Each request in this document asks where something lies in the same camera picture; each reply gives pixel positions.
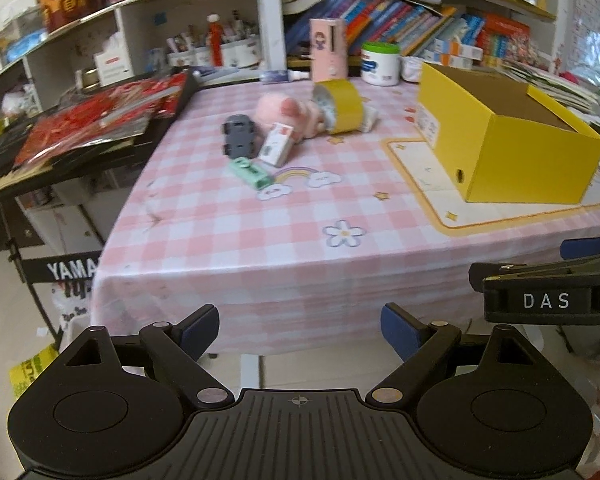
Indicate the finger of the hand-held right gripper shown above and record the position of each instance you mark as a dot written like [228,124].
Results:
[510,300]
[590,247]

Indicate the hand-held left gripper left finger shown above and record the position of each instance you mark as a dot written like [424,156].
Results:
[200,329]

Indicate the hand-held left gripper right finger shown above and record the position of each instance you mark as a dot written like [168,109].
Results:
[397,331]

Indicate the yellow cardboard box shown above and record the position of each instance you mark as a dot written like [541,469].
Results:
[530,160]

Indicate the small green stapler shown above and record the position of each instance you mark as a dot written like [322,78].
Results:
[250,172]

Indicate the small white red carton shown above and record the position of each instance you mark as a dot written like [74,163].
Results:
[277,147]

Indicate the grey toy car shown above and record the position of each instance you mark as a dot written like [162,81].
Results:
[240,135]

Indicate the yellow tape roll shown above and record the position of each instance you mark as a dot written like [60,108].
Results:
[347,105]

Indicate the pink plush pig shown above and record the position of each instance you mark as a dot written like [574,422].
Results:
[280,107]

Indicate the white printed plastic bag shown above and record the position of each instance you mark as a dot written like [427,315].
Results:
[75,310]

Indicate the stack of flat books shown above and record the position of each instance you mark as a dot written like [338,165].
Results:
[550,82]

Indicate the yellow-green plastic bag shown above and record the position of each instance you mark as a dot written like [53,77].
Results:
[30,372]

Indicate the black keyboard stand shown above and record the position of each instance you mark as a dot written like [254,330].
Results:
[35,267]

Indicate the white folded tissue packet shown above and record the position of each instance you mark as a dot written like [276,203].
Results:
[370,117]

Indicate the black electronic keyboard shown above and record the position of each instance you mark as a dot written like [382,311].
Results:
[177,110]

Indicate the row of small blue-orange boxes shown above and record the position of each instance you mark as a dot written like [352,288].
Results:
[455,52]

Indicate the red decorations in plastic bag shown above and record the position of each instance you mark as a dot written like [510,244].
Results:
[80,120]

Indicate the white quilted pouch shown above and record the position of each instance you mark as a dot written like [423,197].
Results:
[411,70]

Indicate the white jar green lid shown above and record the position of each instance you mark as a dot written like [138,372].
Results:
[380,67]

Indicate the small gold tin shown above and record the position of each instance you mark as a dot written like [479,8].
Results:
[90,79]

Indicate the small blue card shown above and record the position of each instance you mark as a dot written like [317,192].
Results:
[156,57]

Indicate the white red-label carton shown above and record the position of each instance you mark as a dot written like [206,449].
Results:
[112,67]

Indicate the pink cartoon dispenser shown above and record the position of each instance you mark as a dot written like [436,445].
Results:
[327,55]

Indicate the red tassel ornament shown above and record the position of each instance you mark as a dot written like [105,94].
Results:
[214,40]

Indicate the row of colourful books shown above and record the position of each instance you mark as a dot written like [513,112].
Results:
[380,15]

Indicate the white shelf unit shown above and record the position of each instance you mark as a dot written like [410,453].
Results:
[145,20]

